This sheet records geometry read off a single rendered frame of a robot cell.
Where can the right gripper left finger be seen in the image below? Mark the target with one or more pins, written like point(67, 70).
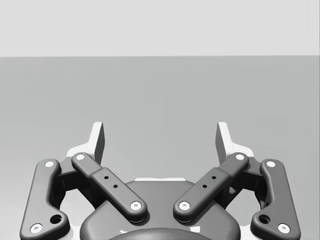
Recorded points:
point(45, 190)

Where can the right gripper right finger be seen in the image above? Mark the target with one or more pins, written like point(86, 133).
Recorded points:
point(277, 190)

